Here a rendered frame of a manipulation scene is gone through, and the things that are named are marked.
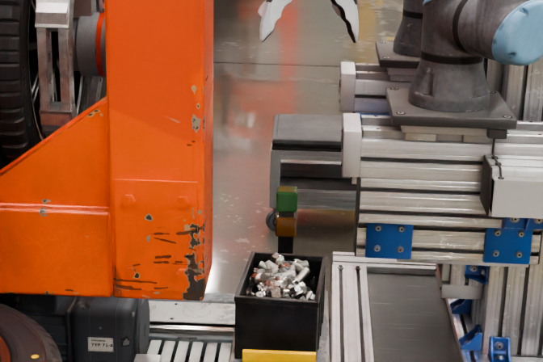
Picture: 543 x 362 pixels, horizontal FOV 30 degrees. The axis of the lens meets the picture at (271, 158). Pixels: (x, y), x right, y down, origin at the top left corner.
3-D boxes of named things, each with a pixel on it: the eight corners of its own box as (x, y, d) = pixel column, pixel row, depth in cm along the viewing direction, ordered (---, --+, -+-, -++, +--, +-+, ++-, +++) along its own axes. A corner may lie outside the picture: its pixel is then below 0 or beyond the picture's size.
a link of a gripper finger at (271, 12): (251, 40, 150) (286, -10, 151) (266, 42, 145) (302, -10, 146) (235, 27, 149) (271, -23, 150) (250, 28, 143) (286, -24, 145)
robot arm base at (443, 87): (482, 94, 199) (486, 44, 196) (494, 113, 184) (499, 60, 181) (405, 91, 199) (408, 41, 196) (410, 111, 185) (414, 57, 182)
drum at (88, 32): (76, 68, 231) (73, 6, 227) (169, 70, 231) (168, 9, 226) (61, 82, 218) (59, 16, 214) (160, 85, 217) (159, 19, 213)
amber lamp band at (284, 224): (275, 229, 195) (275, 210, 194) (296, 230, 195) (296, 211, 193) (275, 237, 191) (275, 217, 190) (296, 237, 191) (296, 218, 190)
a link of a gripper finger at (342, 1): (355, 30, 156) (325, -20, 153) (373, 31, 151) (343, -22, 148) (340, 42, 156) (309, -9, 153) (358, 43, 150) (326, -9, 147)
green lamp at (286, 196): (276, 205, 193) (276, 185, 192) (297, 205, 193) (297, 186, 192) (275, 212, 189) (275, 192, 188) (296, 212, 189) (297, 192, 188)
